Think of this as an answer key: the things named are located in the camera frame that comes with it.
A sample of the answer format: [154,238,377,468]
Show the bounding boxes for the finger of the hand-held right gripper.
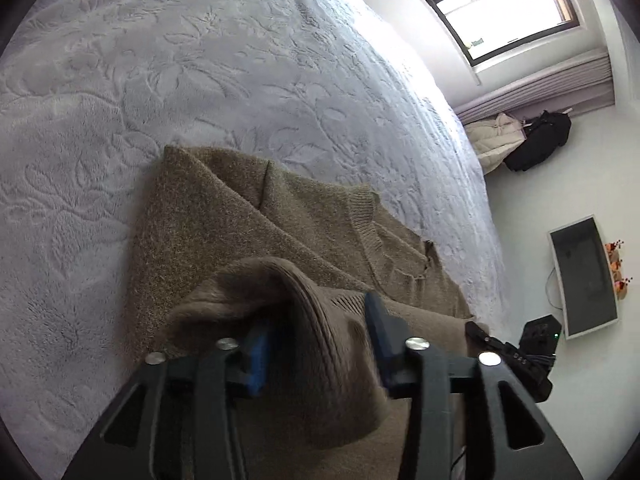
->
[465,321,507,357]

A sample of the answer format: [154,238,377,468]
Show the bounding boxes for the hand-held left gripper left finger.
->
[62,321,281,480]

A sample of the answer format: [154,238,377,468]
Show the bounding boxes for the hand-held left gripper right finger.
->
[364,292,583,480]

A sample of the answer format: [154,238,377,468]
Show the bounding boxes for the brown knit sweater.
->
[122,145,481,480]

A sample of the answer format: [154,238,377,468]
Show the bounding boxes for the white framed screen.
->
[547,215,621,341]

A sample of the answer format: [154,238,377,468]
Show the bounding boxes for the orange decorative figurines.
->
[604,240,635,302]

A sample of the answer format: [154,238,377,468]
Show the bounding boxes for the beige hanging coat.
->
[465,112,526,176]

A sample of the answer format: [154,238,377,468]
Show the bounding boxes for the black hanging coat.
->
[502,109,572,173]

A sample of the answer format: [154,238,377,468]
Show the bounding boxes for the pale purple curtain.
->
[452,52,615,126]

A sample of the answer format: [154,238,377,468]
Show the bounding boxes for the lavender embossed bedspread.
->
[0,0,506,480]

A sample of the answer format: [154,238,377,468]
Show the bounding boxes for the dark framed window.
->
[387,0,581,67]

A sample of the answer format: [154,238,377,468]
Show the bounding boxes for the thin dark cable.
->
[546,266,563,308]

